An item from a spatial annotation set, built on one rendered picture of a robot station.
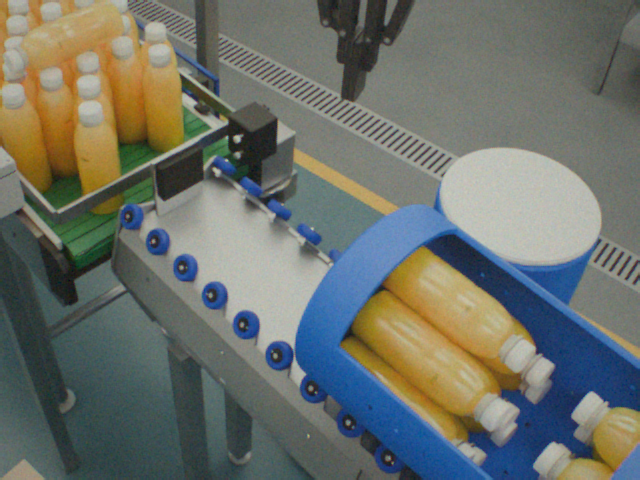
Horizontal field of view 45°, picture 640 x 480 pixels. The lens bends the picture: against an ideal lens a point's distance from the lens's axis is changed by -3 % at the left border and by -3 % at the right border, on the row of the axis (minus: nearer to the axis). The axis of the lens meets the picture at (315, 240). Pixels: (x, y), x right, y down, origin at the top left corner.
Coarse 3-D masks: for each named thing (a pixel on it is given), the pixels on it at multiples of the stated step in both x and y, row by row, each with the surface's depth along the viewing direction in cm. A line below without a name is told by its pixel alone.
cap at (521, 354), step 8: (520, 344) 94; (528, 344) 94; (512, 352) 94; (520, 352) 93; (528, 352) 93; (512, 360) 94; (520, 360) 93; (528, 360) 96; (512, 368) 94; (520, 368) 95
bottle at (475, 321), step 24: (408, 264) 100; (432, 264) 99; (408, 288) 99; (432, 288) 98; (456, 288) 97; (480, 288) 98; (432, 312) 98; (456, 312) 96; (480, 312) 95; (504, 312) 96; (456, 336) 96; (480, 336) 94; (504, 336) 94; (504, 360) 95
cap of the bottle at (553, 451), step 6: (552, 444) 90; (546, 450) 89; (552, 450) 89; (558, 450) 89; (540, 456) 89; (546, 456) 89; (552, 456) 89; (558, 456) 89; (540, 462) 89; (546, 462) 89; (552, 462) 88; (534, 468) 90; (540, 468) 89; (546, 468) 89
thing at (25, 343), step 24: (0, 240) 141; (0, 264) 144; (0, 288) 148; (24, 312) 156; (24, 336) 160; (24, 360) 165; (48, 384) 175; (48, 408) 181; (48, 432) 190; (72, 456) 200
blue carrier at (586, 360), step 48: (384, 240) 98; (432, 240) 114; (336, 288) 97; (384, 288) 112; (528, 288) 104; (336, 336) 97; (576, 336) 103; (336, 384) 100; (576, 384) 107; (624, 384) 101; (384, 432) 96; (432, 432) 90; (528, 432) 110
